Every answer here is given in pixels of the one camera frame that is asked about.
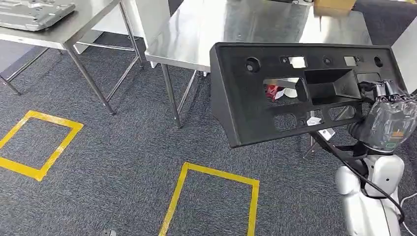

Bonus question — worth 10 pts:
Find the brown cardboard box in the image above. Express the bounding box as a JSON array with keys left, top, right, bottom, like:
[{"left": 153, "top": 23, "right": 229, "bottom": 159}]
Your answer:
[{"left": 312, "top": 0, "right": 357, "bottom": 18}]

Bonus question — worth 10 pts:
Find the long black plastic panel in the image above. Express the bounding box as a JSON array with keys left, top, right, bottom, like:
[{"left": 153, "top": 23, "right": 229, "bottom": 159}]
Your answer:
[{"left": 209, "top": 41, "right": 409, "bottom": 149}]

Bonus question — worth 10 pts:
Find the white label tag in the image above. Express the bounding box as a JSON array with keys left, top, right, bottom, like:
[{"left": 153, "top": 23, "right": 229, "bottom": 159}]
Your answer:
[{"left": 317, "top": 128, "right": 336, "bottom": 141}]

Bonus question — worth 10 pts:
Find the grey sheet metal part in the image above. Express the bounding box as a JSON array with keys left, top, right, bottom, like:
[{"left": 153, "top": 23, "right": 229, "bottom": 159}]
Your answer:
[{"left": 0, "top": 0, "right": 77, "bottom": 32}]

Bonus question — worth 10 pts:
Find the red packet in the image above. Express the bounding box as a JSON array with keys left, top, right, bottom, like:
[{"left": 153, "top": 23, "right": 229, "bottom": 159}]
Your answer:
[{"left": 265, "top": 84, "right": 285, "bottom": 102}]

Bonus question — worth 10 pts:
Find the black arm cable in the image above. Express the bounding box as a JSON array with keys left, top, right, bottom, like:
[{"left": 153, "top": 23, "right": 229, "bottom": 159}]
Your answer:
[{"left": 309, "top": 130, "right": 406, "bottom": 225}]

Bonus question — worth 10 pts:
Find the white panel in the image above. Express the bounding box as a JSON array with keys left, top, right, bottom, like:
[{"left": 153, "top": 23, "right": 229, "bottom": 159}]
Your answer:
[{"left": 390, "top": 24, "right": 417, "bottom": 96}]

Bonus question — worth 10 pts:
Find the white paper scrap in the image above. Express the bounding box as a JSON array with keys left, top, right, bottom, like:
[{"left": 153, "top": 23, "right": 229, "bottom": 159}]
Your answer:
[{"left": 275, "top": 78, "right": 299, "bottom": 99}]

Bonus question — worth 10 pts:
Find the stainless steel table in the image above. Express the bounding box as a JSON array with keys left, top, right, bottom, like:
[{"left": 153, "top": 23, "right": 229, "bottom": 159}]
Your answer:
[
  {"left": 0, "top": 0, "right": 145, "bottom": 116},
  {"left": 144, "top": 0, "right": 373, "bottom": 129}
]

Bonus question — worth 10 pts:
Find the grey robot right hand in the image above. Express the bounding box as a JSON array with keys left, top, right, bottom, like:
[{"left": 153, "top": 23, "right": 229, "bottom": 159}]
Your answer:
[{"left": 346, "top": 79, "right": 417, "bottom": 154}]

